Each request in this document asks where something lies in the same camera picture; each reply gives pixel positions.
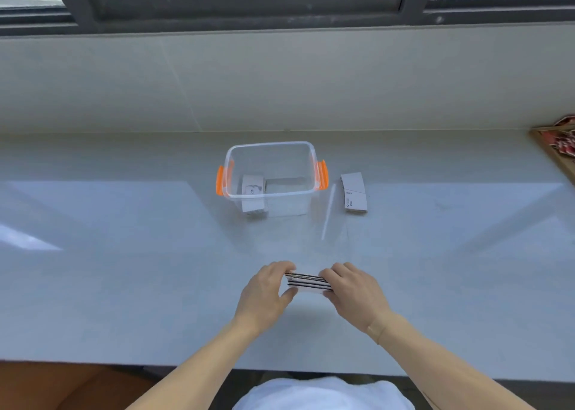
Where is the person's white shirt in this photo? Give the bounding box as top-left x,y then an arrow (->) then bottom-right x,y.
232,376 -> 415,410

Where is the brown cardboard box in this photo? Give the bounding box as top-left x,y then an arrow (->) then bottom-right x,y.
0,361 -> 155,410

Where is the white card pack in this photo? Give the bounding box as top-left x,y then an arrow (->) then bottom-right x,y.
340,172 -> 368,214
241,174 -> 267,215

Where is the person's left hand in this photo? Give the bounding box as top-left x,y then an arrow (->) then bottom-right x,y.
234,261 -> 299,335

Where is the stack of white cards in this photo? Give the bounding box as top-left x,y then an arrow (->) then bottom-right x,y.
286,272 -> 335,294

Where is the person's left forearm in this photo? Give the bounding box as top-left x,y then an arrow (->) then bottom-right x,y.
125,316 -> 261,410

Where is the clear plastic storage box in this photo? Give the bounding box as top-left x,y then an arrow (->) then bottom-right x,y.
216,141 -> 329,218

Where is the person's right hand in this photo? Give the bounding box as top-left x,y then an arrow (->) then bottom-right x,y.
318,262 -> 396,346

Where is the cardboard box with red packets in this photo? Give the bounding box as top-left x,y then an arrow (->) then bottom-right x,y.
529,114 -> 575,186

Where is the person's right forearm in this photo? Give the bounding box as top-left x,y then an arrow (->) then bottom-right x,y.
366,312 -> 537,410

